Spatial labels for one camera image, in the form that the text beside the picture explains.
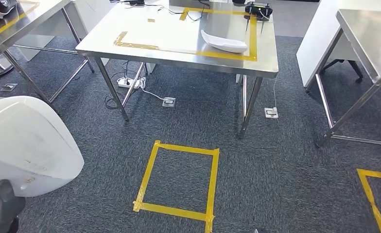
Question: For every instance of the yellow floor tape square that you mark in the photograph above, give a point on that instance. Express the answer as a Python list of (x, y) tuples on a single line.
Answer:
[(145, 180), (367, 193)]

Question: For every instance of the white cabinet panel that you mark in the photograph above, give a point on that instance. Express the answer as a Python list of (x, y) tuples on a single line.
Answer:
[(94, 16)]

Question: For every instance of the metal floor socket box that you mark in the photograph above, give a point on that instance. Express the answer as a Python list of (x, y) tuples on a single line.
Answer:
[(169, 102), (9, 87), (271, 113)]

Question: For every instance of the small yellow tape piece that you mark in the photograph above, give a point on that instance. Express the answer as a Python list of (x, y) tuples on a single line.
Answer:
[(151, 20)]

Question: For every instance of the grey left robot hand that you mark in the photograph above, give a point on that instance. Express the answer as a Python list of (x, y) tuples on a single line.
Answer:
[(3, 209)]

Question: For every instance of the stainless steel workbench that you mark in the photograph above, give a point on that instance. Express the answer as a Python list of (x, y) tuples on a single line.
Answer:
[(364, 38), (177, 35), (39, 22)]

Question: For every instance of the black chair legs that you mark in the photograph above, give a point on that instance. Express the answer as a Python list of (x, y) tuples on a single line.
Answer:
[(356, 70)]

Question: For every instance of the white plastic shell part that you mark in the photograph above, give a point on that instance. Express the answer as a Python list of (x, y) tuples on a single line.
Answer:
[(224, 43), (26, 144)]

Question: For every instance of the yellow tape on workbench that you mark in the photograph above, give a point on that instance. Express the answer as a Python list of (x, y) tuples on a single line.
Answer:
[(7, 25), (253, 41)]

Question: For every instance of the white power strip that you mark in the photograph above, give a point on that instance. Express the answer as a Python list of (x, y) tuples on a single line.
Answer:
[(127, 83)]

